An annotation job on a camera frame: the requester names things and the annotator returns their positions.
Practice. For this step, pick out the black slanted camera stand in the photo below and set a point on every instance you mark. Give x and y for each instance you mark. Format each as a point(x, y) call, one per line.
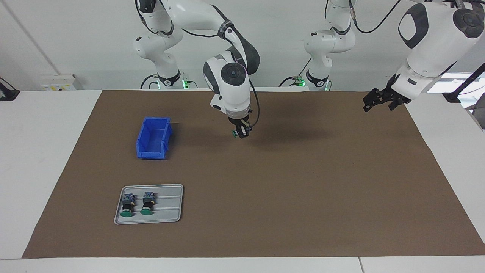
point(451, 97)

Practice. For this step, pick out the brown table mat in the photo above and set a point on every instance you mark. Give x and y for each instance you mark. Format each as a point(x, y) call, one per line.
point(284, 189)

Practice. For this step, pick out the grey chair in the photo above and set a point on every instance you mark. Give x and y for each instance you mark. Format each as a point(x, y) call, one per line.
point(479, 117)

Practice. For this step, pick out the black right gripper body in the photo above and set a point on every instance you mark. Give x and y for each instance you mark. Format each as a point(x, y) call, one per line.
point(239, 122)

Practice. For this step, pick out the grey metal tray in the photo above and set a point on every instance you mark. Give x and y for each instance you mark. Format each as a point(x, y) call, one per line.
point(170, 204)

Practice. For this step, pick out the blue plastic storage bin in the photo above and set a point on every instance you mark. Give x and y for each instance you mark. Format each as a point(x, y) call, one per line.
point(153, 152)

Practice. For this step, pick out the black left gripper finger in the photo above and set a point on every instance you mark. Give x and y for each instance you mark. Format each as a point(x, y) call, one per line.
point(394, 105)
point(375, 98)

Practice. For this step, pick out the black desk clamp mount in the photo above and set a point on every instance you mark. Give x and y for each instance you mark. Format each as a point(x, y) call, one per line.
point(7, 94)

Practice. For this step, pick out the white wall socket box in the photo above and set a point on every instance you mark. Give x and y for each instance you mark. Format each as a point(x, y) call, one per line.
point(57, 81)

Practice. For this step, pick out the green push button switch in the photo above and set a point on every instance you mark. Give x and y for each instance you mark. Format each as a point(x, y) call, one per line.
point(147, 205)
point(127, 206)
point(234, 133)

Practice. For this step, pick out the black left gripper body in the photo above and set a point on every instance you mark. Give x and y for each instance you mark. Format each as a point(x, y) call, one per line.
point(390, 93)

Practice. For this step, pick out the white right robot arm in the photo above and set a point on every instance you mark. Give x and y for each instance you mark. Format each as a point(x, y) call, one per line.
point(231, 94)

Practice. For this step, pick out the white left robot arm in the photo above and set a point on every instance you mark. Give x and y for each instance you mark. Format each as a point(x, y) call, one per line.
point(428, 38)

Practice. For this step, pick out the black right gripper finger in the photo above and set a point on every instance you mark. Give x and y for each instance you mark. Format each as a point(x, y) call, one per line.
point(242, 133)

